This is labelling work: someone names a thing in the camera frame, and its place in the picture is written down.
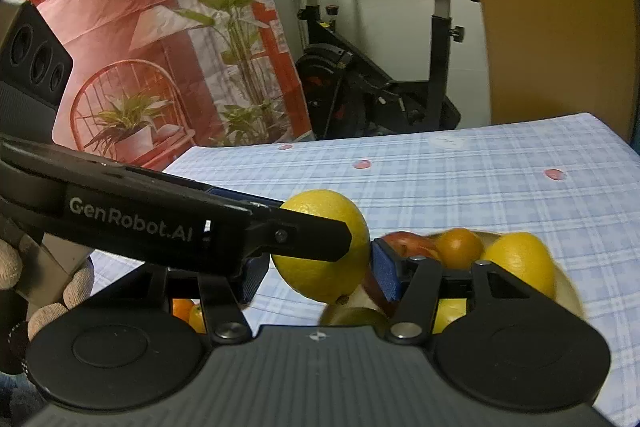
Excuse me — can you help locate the person's left hand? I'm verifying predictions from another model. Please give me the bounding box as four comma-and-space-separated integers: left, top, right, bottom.
0, 238, 96, 343

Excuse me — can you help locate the black exercise bike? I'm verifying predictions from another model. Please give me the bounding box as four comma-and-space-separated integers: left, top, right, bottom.
265, 0, 481, 140

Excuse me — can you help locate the green-tinged orange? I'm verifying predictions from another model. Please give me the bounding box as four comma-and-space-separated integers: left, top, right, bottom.
436, 228, 485, 270

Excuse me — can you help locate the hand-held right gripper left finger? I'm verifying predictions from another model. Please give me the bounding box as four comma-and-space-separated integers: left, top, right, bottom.
125, 257, 271, 344

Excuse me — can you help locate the yellow lemon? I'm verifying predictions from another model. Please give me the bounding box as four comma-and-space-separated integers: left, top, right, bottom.
270, 189, 372, 306
434, 232, 557, 334

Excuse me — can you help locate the beige plate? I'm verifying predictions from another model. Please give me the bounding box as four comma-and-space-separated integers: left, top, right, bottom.
350, 229, 584, 333

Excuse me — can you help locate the red apple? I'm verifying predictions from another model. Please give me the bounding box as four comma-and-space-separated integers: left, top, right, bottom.
362, 231, 443, 315

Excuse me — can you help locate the yellow-green jujube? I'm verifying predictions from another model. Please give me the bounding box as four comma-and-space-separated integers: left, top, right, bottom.
188, 304, 207, 334

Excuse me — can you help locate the plaid blue tablecloth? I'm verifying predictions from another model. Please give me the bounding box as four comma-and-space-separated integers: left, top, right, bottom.
92, 112, 640, 427

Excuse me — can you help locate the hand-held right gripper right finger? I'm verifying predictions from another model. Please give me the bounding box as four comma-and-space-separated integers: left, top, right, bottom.
371, 239, 551, 343

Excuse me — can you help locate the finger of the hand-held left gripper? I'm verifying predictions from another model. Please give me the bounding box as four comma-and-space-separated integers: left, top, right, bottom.
245, 208, 352, 264
204, 188, 283, 210

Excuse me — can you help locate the brown wooden board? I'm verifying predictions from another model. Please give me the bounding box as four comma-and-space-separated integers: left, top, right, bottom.
457, 0, 640, 128

